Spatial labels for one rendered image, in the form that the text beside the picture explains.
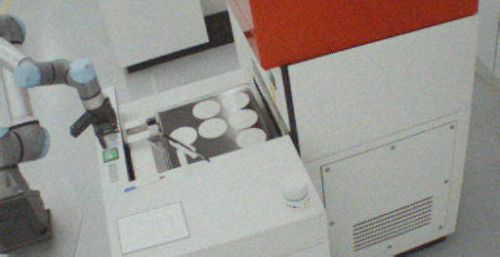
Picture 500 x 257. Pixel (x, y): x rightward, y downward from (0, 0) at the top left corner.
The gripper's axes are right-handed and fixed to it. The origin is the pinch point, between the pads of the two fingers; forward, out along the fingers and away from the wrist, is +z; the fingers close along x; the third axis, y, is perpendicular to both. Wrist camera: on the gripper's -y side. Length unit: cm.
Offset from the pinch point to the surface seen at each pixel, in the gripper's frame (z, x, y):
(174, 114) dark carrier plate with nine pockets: 8.6, 19.2, 25.3
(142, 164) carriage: 10.5, 0.4, 9.7
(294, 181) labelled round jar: -8, -44, 52
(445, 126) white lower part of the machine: 22, -15, 117
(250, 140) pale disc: 8.5, -5.5, 47.3
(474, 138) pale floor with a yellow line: 98, 42, 173
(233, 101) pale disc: 9, 17, 47
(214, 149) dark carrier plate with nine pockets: 8.6, -5.0, 35.0
